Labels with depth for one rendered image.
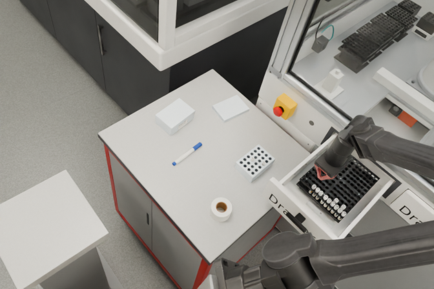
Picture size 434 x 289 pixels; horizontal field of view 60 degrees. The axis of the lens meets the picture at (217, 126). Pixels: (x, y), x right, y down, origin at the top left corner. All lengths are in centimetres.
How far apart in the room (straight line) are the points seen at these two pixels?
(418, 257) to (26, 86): 245
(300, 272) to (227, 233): 58
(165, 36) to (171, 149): 43
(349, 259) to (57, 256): 86
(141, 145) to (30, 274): 53
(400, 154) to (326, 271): 32
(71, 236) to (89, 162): 106
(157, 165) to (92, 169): 94
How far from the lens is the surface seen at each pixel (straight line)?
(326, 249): 71
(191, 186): 132
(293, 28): 131
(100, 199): 216
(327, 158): 110
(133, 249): 204
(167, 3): 139
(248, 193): 134
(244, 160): 138
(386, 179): 142
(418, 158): 85
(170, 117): 142
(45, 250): 127
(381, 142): 94
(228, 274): 75
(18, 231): 132
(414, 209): 140
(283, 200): 121
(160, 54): 152
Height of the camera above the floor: 193
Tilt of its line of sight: 52 degrees down
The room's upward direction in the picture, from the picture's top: 13 degrees clockwise
